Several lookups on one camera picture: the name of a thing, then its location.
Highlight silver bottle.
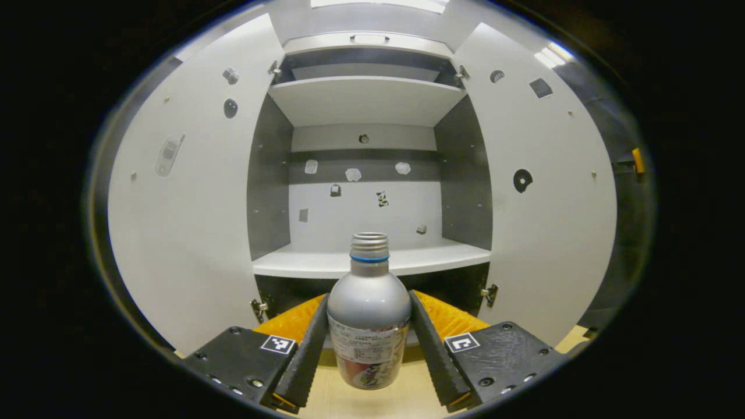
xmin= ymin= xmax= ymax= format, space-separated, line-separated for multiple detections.
xmin=326 ymin=232 xmax=413 ymax=390

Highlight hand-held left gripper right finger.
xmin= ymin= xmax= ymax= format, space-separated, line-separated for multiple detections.
xmin=407 ymin=289 xmax=568 ymax=414

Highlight small ceiling light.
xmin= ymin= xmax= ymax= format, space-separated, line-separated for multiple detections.
xmin=534 ymin=42 xmax=574 ymax=69

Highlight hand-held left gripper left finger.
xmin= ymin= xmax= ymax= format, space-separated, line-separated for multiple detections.
xmin=182 ymin=293 xmax=331 ymax=415

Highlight white cabinet door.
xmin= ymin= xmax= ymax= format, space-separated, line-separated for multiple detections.
xmin=453 ymin=22 xmax=618 ymax=347
xmin=107 ymin=13 xmax=286 ymax=357

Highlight white and grey cabinet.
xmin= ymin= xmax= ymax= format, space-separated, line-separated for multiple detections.
xmin=247 ymin=32 xmax=494 ymax=326

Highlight white drawer front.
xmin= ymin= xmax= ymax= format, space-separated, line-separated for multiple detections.
xmin=282 ymin=32 xmax=455 ymax=60

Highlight white cabinet shelf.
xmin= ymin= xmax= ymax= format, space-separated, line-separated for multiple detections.
xmin=252 ymin=237 xmax=492 ymax=279
xmin=268 ymin=76 xmax=468 ymax=127

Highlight large ceiling light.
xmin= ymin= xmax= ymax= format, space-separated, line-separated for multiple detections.
xmin=310 ymin=0 xmax=450 ymax=13

